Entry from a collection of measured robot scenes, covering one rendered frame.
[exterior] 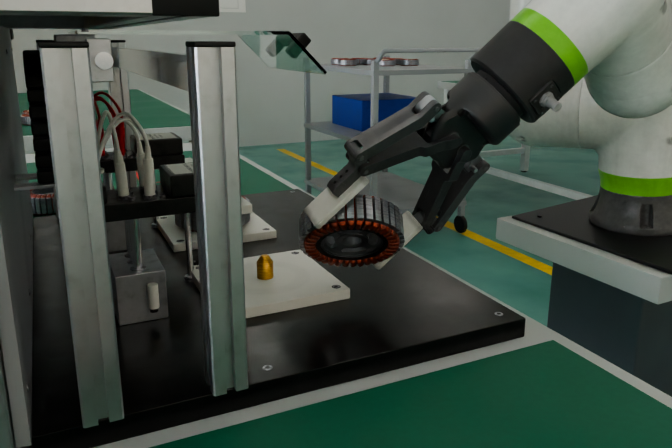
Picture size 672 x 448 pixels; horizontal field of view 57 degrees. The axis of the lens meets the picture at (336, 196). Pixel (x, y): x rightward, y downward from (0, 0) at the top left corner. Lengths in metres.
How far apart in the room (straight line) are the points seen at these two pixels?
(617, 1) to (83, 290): 0.52
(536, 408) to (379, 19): 6.39
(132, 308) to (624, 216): 0.75
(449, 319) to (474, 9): 6.95
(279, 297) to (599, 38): 0.41
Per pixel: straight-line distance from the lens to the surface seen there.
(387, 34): 6.90
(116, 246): 0.91
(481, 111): 0.62
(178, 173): 0.65
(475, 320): 0.67
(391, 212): 0.63
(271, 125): 6.39
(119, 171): 0.65
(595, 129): 1.05
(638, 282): 0.96
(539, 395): 0.60
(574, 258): 1.02
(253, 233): 0.90
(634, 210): 1.07
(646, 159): 1.05
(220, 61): 0.47
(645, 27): 0.68
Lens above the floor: 1.05
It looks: 14 degrees down
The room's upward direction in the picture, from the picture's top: straight up
